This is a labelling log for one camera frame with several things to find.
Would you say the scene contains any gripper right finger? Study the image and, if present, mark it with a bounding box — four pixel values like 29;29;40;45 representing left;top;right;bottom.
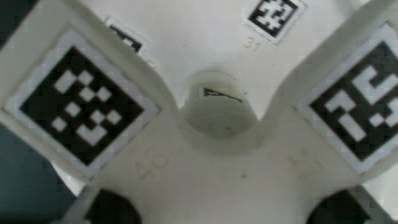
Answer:
306;186;398;224

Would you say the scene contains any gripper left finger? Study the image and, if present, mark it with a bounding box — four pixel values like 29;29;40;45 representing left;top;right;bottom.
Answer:
56;186;143;224

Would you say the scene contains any white round table top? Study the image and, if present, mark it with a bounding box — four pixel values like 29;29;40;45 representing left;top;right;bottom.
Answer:
52;0;398;208

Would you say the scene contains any white cross-shaped table base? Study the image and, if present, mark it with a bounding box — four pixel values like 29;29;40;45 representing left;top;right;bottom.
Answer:
0;0;398;224

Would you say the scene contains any white cylindrical table leg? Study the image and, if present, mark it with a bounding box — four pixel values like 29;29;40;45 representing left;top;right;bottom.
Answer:
182;70;258;139

